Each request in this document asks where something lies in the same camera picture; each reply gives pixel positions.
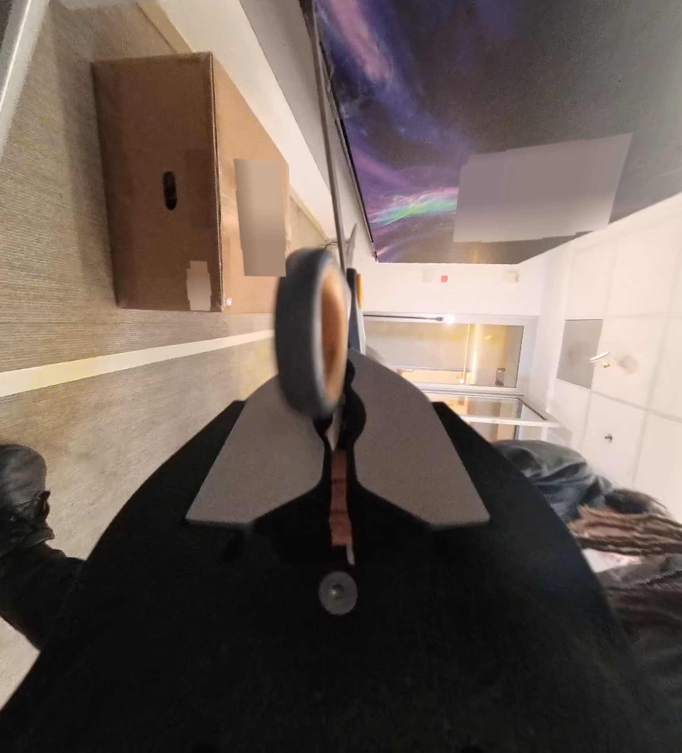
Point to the person's black shoe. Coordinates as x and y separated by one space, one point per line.
9 506

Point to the white floor tape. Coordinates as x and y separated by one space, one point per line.
82 365

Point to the glass door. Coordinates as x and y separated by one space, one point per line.
452 353

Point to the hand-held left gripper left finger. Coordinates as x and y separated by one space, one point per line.
258 465

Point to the grey ceiling panel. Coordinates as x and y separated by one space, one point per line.
579 353

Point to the grey metal desk leg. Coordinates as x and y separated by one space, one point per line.
0 106

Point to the person's black trouser leg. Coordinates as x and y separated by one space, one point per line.
35 588

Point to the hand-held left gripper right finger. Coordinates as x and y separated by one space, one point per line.
417 465

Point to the brown cardboard box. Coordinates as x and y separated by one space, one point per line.
141 176

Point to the ceiling light fixture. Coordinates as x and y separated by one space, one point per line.
614 360

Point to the person's braided hair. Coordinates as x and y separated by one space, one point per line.
652 529

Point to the grey orange scissors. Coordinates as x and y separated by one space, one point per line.
297 329

